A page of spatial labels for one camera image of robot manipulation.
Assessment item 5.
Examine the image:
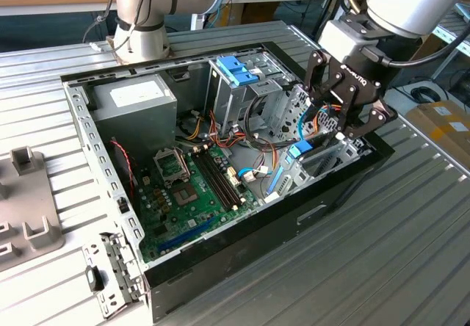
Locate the coiled black cable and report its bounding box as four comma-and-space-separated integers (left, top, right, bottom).
409, 85, 448, 104

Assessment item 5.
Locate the hard disk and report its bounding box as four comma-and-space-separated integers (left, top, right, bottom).
266, 134, 341, 198

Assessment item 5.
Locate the blue wire with white plug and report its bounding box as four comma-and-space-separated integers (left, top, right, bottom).
236, 167, 275, 184

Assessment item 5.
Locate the orange power wire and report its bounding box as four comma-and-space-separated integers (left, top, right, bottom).
313, 103, 344, 139

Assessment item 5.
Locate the blue expansion slot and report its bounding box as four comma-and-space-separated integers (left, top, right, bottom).
157, 215, 217, 254

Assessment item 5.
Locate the grey power supply unit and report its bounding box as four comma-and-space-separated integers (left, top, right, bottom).
89, 74, 180, 165

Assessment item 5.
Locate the green motherboard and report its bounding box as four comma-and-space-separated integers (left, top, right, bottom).
131, 145, 259, 265

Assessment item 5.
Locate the red black twisted wire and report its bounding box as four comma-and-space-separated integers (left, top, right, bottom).
109, 137, 136, 199

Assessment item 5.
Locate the yellow black wire bundle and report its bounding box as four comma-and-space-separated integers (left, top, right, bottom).
184, 115, 203, 140

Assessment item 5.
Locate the grey parts rack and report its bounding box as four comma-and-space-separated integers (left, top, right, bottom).
0, 145, 65, 272

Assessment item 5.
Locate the metal disk bay cage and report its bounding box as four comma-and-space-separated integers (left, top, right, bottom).
204, 56, 306, 140

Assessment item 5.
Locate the blue plastic bay handle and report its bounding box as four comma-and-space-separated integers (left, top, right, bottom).
215, 56, 261, 87

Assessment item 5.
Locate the orange red wire bundle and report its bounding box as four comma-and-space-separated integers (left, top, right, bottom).
208, 109, 279, 175

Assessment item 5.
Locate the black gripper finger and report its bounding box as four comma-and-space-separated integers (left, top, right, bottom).
303, 48, 348, 121
336, 83, 400, 143

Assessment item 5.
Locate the cardboard box with labels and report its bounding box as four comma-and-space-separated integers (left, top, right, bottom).
405, 101, 470, 162

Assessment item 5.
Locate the black latch knob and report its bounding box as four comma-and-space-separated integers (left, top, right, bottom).
84, 265, 106, 292

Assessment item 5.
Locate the grey camera cable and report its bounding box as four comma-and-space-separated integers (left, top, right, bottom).
361, 21, 470, 69

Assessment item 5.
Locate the black tripod pole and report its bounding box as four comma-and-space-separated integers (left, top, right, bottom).
311, 0, 349, 40

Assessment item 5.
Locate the metal card retention bracket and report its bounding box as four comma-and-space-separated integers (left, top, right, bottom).
81, 231, 148, 320

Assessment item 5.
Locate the black RAM slot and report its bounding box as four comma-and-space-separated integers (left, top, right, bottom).
201, 149, 246, 206
192, 152, 238, 212

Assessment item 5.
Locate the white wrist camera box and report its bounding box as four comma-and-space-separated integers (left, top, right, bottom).
317, 19, 381, 66

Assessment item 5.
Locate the CPU socket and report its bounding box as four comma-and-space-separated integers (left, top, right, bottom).
172, 181, 202, 209

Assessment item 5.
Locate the black open PC case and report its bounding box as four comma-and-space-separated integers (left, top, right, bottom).
60, 41, 396, 323

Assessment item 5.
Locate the metal socket cover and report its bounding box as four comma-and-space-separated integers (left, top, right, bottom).
152, 148, 192, 189

